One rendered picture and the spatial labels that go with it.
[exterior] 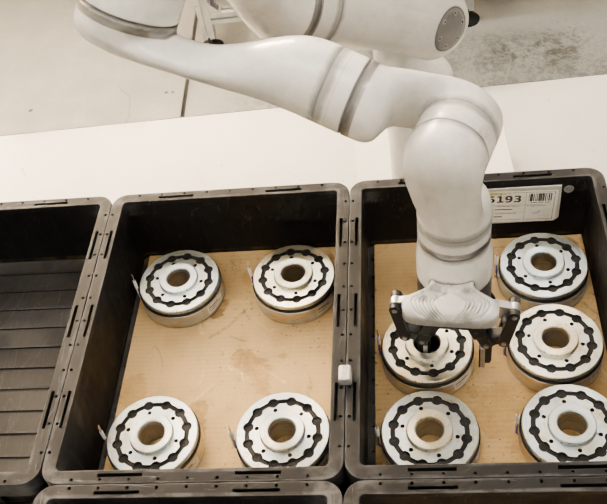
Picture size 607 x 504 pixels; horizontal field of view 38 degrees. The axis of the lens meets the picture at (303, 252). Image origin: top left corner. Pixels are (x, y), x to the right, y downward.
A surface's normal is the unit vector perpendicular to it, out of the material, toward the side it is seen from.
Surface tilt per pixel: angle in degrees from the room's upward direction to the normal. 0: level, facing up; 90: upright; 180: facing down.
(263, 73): 53
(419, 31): 89
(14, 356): 0
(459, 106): 4
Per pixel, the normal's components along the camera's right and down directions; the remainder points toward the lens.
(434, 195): -0.37, 0.87
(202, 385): -0.13, -0.66
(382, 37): 0.54, 0.72
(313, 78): -0.18, 0.12
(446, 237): -0.25, 0.75
